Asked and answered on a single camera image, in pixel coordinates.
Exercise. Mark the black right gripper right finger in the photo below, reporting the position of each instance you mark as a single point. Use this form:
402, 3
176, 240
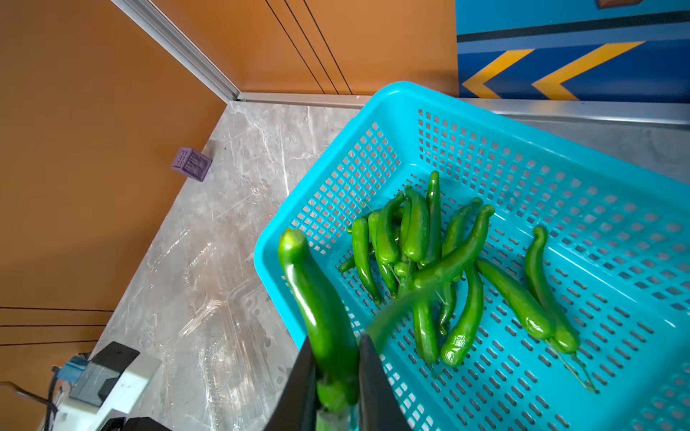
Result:
378, 407

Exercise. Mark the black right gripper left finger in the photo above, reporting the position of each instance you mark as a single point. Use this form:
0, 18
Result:
297, 406

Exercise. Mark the small green pepper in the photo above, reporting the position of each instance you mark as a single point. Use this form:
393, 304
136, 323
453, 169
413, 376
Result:
417, 239
434, 207
461, 338
566, 338
386, 245
361, 250
530, 314
334, 346
455, 235
444, 270
425, 332

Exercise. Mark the teal plastic mesh basket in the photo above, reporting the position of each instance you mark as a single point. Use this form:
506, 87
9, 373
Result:
617, 258

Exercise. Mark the clear plastic pepper container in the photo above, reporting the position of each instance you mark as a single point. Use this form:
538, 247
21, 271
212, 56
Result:
230, 364

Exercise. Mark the purple embossed cube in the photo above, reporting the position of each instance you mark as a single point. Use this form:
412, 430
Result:
192, 164

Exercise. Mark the aluminium corner post left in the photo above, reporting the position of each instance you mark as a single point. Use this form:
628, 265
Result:
157, 25

